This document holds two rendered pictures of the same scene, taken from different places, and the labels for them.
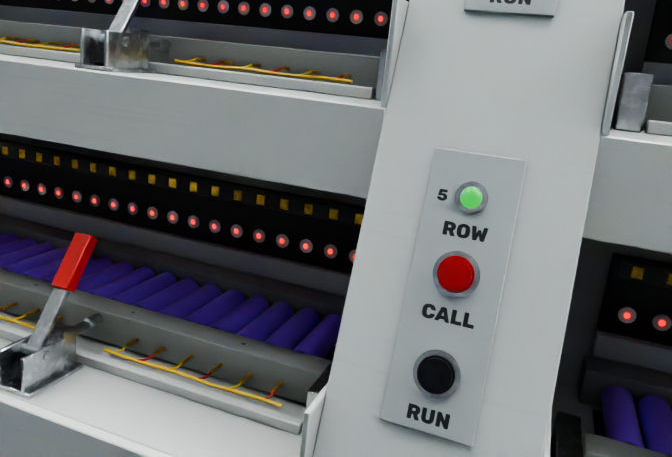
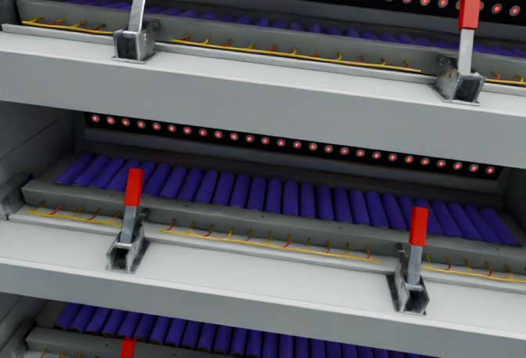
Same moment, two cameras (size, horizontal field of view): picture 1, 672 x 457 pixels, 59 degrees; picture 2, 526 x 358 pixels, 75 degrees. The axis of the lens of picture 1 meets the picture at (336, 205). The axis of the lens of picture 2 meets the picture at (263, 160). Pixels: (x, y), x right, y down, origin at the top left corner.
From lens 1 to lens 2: 0.40 m
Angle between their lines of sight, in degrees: 24
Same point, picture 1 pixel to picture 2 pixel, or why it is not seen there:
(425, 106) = not seen: outside the picture
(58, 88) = (436, 120)
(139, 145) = (496, 157)
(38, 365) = (423, 296)
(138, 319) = (428, 244)
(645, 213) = not seen: outside the picture
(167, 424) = (503, 312)
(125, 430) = (494, 323)
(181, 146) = not seen: outside the picture
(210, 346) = (482, 254)
